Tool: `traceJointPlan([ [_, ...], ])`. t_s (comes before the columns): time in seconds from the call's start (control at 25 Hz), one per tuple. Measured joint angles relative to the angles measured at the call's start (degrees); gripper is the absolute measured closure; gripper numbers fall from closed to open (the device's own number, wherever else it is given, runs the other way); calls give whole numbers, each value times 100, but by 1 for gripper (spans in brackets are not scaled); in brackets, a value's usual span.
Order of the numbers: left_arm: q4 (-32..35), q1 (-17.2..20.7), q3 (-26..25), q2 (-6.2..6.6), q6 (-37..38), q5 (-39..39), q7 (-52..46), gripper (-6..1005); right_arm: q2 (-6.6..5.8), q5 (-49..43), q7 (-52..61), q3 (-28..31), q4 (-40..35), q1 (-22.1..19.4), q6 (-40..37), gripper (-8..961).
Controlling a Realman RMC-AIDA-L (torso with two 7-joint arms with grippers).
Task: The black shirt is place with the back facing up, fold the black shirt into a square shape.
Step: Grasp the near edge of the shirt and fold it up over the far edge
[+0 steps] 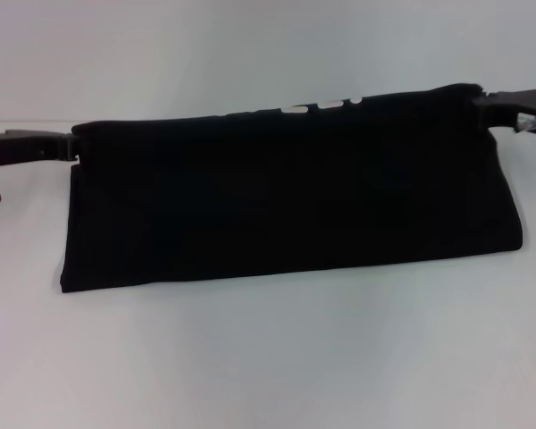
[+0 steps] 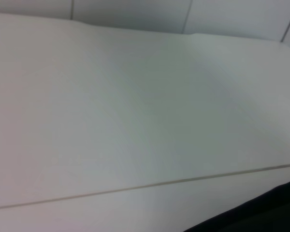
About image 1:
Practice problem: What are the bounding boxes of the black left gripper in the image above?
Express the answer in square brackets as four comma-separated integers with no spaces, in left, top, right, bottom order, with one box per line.
[0,129,82,165]

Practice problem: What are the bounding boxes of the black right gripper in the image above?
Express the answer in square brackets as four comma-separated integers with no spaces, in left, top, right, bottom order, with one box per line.
[471,88,536,133]

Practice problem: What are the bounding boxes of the black shirt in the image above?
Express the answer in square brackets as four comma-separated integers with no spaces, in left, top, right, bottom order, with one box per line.
[58,82,527,295]

